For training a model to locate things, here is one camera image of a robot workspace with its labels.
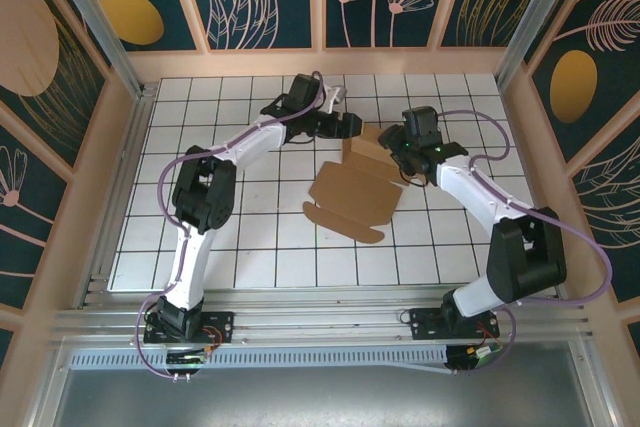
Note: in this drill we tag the brown cardboard box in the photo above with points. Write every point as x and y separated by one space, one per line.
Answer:
355 192

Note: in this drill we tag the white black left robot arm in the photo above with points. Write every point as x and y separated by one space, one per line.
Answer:
192 257

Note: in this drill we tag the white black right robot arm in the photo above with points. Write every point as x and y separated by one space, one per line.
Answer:
525 257

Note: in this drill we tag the panel yellow oval pink feathers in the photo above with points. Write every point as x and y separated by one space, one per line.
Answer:
572 87

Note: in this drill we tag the panel yellow oval pink leaf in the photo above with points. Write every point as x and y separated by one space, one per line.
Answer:
130 17

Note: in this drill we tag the panel pink feathers gold lines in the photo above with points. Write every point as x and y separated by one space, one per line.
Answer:
615 207

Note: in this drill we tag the green circuit board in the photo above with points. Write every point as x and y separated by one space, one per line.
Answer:
482 353

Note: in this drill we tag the grey metal panel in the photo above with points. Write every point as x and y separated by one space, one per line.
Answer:
320 397

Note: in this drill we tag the panel large pale circle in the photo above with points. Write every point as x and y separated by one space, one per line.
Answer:
30 47

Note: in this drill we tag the panel single pink flower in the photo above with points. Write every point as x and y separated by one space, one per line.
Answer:
25 227

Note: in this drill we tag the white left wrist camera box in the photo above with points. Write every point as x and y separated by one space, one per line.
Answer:
334 97

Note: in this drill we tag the aluminium corner post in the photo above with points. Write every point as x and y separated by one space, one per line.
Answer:
97 22
534 22

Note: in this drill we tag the narrow aluminium extrusion rail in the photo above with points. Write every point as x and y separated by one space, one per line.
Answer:
320 293

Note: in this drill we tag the aluminium side rail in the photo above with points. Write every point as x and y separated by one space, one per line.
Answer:
132 147

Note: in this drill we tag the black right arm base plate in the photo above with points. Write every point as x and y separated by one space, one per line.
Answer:
425 324

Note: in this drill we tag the wide aluminium extrusion rail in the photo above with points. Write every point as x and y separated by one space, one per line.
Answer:
320 327

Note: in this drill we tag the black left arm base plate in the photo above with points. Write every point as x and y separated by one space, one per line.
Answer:
220 322

